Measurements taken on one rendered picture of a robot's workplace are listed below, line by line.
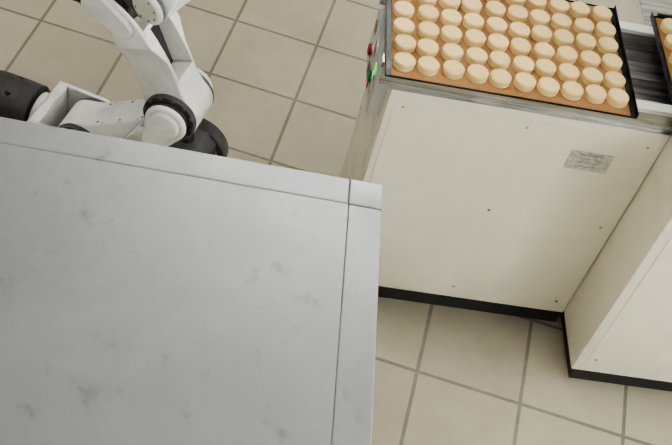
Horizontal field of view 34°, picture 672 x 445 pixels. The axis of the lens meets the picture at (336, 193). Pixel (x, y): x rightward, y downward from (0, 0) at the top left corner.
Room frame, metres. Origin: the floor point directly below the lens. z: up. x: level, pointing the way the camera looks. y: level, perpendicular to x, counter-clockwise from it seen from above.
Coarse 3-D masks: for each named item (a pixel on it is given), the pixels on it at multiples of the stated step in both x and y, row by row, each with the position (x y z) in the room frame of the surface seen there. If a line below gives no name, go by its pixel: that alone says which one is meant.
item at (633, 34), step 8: (384, 0) 2.18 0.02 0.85; (624, 24) 2.31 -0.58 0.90; (632, 24) 2.32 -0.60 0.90; (640, 24) 2.33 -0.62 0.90; (624, 32) 2.30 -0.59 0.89; (632, 32) 2.30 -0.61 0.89; (640, 32) 2.30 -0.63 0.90; (648, 32) 2.31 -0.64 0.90; (624, 40) 2.30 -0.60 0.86; (632, 40) 2.30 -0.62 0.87; (640, 40) 2.30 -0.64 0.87; (648, 40) 2.31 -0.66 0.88; (632, 48) 2.30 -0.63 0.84; (640, 48) 2.31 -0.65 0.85; (648, 48) 2.31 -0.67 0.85; (656, 48) 2.31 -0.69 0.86
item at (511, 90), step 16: (416, 0) 2.16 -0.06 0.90; (480, 0) 2.23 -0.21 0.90; (416, 16) 2.10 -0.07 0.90; (528, 16) 2.22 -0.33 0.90; (416, 32) 2.04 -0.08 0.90; (464, 32) 2.09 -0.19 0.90; (592, 32) 2.24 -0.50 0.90; (464, 48) 2.03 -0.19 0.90; (576, 48) 2.15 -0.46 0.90; (416, 64) 1.93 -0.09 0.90; (464, 64) 1.97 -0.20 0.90; (560, 64) 2.08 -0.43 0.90; (576, 64) 2.09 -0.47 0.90; (432, 80) 1.89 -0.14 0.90; (448, 80) 1.90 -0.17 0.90; (464, 80) 1.92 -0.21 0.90; (512, 80) 1.97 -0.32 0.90; (560, 80) 2.02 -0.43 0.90; (576, 80) 2.04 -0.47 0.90; (528, 96) 1.93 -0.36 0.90; (544, 96) 1.95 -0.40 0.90; (560, 96) 1.96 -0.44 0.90; (624, 112) 1.97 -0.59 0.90
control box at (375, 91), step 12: (384, 12) 2.16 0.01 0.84; (384, 24) 2.11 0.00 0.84; (372, 36) 2.15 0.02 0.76; (384, 36) 2.07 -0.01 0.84; (372, 48) 2.09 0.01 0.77; (384, 48) 2.03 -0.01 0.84; (372, 60) 2.05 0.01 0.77; (372, 72) 2.00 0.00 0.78; (372, 84) 1.96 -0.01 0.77; (384, 84) 1.94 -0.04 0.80; (372, 96) 1.94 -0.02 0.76; (372, 108) 1.94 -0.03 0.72
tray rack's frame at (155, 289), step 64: (0, 128) 0.60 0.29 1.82; (64, 128) 0.62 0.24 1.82; (0, 192) 0.53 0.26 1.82; (64, 192) 0.55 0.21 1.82; (128, 192) 0.57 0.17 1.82; (192, 192) 0.59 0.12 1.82; (256, 192) 0.61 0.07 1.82; (320, 192) 0.63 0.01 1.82; (0, 256) 0.47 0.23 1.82; (64, 256) 0.49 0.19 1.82; (128, 256) 0.51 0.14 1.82; (192, 256) 0.53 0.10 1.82; (256, 256) 0.54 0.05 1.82; (320, 256) 0.56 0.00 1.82; (0, 320) 0.42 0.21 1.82; (64, 320) 0.43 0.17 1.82; (128, 320) 0.45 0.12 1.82; (192, 320) 0.47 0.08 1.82; (256, 320) 0.48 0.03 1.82; (320, 320) 0.50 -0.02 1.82; (0, 384) 0.37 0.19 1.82; (64, 384) 0.38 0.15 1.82; (128, 384) 0.40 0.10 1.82; (192, 384) 0.41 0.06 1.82; (256, 384) 0.43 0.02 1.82; (320, 384) 0.44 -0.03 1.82
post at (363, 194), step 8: (352, 184) 0.65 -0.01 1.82; (360, 184) 0.65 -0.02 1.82; (368, 184) 0.66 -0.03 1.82; (376, 184) 0.66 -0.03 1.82; (352, 192) 0.64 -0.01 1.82; (360, 192) 0.64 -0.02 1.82; (368, 192) 0.65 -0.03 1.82; (376, 192) 0.65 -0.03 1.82; (352, 200) 0.63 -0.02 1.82; (360, 200) 0.63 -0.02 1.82; (368, 200) 0.64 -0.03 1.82; (376, 200) 0.64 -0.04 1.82; (376, 208) 0.63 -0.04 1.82
